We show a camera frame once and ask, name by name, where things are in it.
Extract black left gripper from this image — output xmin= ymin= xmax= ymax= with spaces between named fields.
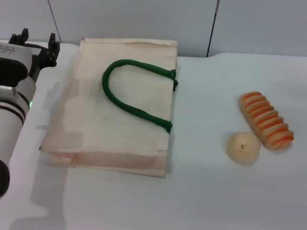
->
xmin=8 ymin=28 xmax=61 ymax=81

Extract cream tote bag green handles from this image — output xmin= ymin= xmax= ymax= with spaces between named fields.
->
xmin=38 ymin=37 xmax=179 ymax=179

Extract round egg yolk pastry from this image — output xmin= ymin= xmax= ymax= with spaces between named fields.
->
xmin=227 ymin=131 xmax=261 ymax=165

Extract orange striped bread loaf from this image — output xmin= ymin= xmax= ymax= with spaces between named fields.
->
xmin=237 ymin=91 xmax=295 ymax=151

